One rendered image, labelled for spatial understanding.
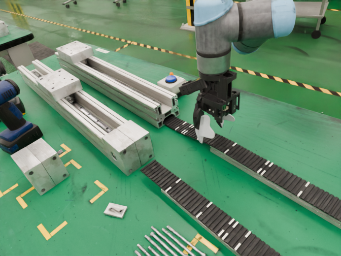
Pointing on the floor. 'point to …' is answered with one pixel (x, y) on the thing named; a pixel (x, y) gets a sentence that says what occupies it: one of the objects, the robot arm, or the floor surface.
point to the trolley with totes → (312, 13)
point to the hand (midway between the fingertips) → (209, 131)
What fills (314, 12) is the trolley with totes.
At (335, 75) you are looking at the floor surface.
